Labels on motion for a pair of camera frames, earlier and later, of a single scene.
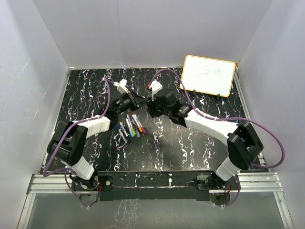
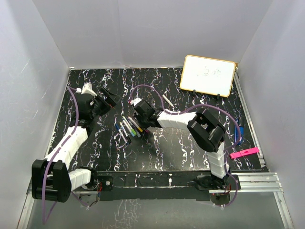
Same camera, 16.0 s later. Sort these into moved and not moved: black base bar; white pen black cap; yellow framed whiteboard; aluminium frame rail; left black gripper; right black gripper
Moved: right black gripper; left black gripper
Not moved: yellow framed whiteboard; aluminium frame rail; black base bar; white pen black cap
